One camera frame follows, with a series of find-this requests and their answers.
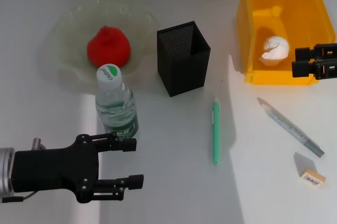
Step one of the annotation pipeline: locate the black wrist cable with connector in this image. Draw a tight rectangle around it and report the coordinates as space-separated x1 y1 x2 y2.
0 137 46 204

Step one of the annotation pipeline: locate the beige eraser with barcode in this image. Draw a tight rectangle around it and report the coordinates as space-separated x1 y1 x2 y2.
300 169 327 189

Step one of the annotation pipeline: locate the white paper ball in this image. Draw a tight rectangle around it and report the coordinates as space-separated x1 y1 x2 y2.
260 36 290 67

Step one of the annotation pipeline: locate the clear glass fruit plate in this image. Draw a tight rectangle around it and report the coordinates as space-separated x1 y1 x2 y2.
48 0 162 88

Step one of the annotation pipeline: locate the yellow plastic bin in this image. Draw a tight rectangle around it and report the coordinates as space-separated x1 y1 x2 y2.
236 0 337 86

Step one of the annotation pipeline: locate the black mesh pen holder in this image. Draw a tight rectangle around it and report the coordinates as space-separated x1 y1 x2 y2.
156 21 212 98

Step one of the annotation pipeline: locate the red knitted orange fruit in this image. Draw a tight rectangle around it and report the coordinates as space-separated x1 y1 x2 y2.
86 25 132 70

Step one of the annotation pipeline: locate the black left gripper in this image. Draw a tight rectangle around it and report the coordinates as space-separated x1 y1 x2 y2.
12 132 144 204

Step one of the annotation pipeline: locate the mint green pen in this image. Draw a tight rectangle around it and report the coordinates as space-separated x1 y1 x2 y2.
212 97 220 165

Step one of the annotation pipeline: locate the clear green-label water bottle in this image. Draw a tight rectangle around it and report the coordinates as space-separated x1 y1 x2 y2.
95 63 140 140

